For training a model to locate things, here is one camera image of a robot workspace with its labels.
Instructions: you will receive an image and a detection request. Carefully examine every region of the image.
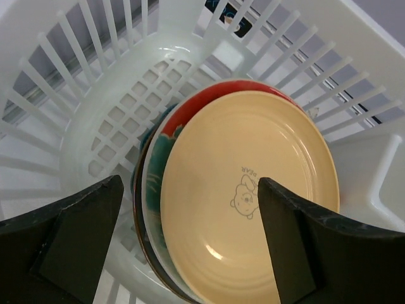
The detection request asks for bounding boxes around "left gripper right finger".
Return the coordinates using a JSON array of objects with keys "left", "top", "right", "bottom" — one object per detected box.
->
[{"left": 258, "top": 177, "right": 404, "bottom": 303}]

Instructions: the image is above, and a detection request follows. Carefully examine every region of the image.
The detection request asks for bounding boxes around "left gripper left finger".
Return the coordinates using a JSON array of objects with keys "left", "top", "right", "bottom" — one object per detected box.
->
[{"left": 1, "top": 175, "right": 124, "bottom": 303}]

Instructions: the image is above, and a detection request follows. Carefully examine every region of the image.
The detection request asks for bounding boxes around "grey reindeer plate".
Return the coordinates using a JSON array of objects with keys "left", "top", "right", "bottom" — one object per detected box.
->
[{"left": 132, "top": 148, "right": 195, "bottom": 303}]

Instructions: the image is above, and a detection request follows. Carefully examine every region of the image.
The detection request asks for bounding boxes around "red and teal floral plate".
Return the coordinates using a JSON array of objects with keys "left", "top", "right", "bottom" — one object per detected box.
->
[{"left": 141, "top": 79, "right": 293, "bottom": 292}]

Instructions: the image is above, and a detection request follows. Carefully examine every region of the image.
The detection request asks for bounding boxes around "orange round bear plate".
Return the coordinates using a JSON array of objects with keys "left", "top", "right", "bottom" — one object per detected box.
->
[{"left": 160, "top": 91, "right": 340, "bottom": 303}]

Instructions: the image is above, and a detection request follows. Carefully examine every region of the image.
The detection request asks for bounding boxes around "teal scalloped plate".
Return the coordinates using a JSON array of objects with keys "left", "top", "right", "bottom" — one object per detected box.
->
[{"left": 130, "top": 103, "right": 178, "bottom": 195}]

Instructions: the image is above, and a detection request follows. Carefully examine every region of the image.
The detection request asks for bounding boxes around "white plastic basket bin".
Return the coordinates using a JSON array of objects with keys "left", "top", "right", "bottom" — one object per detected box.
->
[{"left": 1, "top": 1, "right": 404, "bottom": 303}]

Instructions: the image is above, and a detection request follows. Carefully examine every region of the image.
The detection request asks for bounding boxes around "dark blue label sticker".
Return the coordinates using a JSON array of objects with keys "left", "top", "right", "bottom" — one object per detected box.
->
[{"left": 204, "top": 0, "right": 252, "bottom": 38}]

